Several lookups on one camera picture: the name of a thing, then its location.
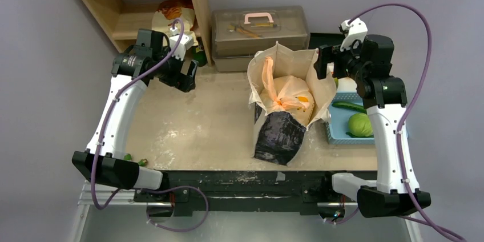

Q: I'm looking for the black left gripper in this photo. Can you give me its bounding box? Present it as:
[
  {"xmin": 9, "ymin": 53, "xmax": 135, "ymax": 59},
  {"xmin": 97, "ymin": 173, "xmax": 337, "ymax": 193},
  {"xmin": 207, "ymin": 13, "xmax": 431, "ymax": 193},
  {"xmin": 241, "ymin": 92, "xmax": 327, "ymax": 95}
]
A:
[{"xmin": 154, "ymin": 46, "xmax": 197, "ymax": 91}]

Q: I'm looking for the translucent banana print plastic bag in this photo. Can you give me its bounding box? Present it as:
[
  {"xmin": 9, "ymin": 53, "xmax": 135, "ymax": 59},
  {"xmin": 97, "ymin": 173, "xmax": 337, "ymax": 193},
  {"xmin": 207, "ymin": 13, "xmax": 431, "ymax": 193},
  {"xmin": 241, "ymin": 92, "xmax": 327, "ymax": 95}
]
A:
[{"xmin": 260, "ymin": 57, "xmax": 315, "ymax": 126}]

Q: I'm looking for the beige canvas tote bag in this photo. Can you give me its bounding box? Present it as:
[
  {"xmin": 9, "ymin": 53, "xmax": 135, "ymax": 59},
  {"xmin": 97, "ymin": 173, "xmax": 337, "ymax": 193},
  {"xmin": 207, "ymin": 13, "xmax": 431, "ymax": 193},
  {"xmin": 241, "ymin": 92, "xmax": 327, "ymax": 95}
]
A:
[{"xmin": 247, "ymin": 43, "xmax": 337, "ymax": 166}]

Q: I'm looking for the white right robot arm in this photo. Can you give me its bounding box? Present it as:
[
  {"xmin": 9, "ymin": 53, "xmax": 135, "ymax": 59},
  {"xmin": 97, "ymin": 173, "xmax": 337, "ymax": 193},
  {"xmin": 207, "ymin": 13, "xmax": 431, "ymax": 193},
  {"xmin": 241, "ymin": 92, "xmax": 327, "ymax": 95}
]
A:
[{"xmin": 314, "ymin": 35, "xmax": 431, "ymax": 218}]

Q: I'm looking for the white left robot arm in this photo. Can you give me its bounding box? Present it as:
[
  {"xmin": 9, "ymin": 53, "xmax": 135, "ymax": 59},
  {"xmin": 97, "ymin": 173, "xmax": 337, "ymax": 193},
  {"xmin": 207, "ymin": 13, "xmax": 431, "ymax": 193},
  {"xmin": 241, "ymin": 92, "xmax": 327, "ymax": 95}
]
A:
[{"xmin": 72, "ymin": 29, "xmax": 198, "ymax": 201}]

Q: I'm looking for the white plastic basket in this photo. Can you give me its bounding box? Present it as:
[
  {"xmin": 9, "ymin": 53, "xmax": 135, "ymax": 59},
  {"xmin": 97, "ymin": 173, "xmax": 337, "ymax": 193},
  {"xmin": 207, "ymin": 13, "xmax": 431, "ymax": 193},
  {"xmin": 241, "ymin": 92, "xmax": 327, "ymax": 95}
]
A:
[{"xmin": 326, "ymin": 63, "xmax": 357, "ymax": 96}]

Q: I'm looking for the green glass bottle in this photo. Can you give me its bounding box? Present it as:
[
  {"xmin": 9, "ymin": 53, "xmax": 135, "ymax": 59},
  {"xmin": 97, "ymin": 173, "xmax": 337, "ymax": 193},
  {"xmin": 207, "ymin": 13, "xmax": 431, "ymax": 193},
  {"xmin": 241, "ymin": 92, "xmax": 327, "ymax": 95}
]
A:
[{"xmin": 191, "ymin": 37, "xmax": 208, "ymax": 67}]

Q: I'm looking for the black tray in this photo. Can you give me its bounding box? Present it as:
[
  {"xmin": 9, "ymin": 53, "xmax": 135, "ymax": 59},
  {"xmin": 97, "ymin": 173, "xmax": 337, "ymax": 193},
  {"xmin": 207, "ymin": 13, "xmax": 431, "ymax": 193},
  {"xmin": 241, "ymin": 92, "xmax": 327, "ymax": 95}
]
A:
[{"xmin": 308, "ymin": 33, "xmax": 345, "ymax": 49}]

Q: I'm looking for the green cucumber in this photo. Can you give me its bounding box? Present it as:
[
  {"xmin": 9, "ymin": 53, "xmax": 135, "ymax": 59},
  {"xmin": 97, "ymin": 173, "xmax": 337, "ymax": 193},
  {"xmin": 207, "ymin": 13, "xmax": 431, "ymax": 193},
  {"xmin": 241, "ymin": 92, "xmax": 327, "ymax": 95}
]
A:
[{"xmin": 332, "ymin": 101, "xmax": 367, "ymax": 114}]

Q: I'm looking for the bread paper bag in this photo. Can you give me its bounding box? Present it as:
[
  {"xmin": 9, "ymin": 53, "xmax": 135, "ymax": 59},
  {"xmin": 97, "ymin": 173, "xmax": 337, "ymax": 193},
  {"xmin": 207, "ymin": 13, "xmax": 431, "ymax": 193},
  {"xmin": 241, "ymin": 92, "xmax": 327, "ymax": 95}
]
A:
[{"xmin": 151, "ymin": 0, "xmax": 197, "ymax": 45}]

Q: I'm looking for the blue plastic basket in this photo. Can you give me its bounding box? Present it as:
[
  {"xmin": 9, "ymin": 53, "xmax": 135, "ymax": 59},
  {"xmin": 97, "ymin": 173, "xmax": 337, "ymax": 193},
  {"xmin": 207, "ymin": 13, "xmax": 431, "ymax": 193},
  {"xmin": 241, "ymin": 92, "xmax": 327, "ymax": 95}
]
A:
[{"xmin": 325, "ymin": 92, "xmax": 409, "ymax": 146}]

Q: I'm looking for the round green cabbage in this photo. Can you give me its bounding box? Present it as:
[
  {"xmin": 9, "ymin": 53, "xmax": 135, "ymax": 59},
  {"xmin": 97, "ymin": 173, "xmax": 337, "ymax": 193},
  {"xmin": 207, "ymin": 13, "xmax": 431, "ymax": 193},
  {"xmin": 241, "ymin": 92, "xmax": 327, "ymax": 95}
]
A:
[{"xmin": 346, "ymin": 113, "xmax": 373, "ymax": 138}]

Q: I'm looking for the grey plastic toolbox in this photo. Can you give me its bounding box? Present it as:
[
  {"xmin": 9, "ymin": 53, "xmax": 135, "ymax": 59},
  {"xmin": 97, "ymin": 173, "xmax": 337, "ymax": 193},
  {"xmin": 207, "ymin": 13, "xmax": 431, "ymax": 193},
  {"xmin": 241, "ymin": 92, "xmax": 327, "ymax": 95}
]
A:
[{"xmin": 211, "ymin": 6, "xmax": 310, "ymax": 72}]

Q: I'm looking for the small green vegetable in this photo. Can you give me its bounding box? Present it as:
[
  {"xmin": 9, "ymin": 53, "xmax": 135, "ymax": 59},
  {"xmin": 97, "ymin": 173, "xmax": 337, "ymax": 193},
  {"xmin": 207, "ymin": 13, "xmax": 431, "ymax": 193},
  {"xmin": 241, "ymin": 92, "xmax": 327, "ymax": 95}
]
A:
[{"xmin": 138, "ymin": 159, "xmax": 148, "ymax": 167}]

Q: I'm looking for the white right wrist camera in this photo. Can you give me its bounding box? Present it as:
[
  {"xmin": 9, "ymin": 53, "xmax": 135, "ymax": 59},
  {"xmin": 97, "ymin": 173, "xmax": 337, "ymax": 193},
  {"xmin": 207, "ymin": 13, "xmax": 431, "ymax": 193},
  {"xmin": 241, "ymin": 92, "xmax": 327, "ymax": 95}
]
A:
[{"xmin": 339, "ymin": 18, "xmax": 368, "ymax": 52}]

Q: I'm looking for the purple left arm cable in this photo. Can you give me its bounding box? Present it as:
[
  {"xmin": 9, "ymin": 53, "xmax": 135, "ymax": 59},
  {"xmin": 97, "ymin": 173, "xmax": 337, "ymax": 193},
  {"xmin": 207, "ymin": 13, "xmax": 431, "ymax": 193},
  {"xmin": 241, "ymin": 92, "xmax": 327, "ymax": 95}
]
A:
[{"xmin": 90, "ymin": 18, "xmax": 185, "ymax": 211}]

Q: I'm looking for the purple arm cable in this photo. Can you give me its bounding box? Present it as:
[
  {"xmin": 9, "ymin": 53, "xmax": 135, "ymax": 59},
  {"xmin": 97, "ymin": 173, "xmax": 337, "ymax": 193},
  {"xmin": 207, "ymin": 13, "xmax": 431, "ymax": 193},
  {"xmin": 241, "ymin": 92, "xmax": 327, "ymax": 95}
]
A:
[
  {"xmin": 90, "ymin": 18, "xmax": 185, "ymax": 211},
  {"xmin": 348, "ymin": 3, "xmax": 467, "ymax": 242}
]

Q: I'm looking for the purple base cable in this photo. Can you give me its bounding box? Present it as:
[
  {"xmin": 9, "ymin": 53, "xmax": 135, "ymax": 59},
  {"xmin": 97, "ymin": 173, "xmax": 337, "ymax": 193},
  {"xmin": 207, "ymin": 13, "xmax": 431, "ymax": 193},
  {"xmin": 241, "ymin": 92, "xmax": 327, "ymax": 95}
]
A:
[{"xmin": 146, "ymin": 185, "xmax": 209, "ymax": 233}]

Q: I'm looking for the black mounting rail base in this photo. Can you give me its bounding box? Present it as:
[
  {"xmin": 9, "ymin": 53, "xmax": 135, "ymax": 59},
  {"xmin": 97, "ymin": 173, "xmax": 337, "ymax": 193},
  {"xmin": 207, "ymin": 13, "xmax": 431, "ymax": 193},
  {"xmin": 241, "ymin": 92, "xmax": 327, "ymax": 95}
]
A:
[{"xmin": 134, "ymin": 171, "xmax": 356, "ymax": 217}]

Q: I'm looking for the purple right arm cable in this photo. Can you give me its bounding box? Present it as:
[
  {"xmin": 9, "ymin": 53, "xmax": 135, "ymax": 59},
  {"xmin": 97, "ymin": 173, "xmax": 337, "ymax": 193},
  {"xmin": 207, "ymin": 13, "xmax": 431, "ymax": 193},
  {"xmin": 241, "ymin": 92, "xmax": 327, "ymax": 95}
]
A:
[{"xmin": 348, "ymin": 3, "xmax": 467, "ymax": 242}]

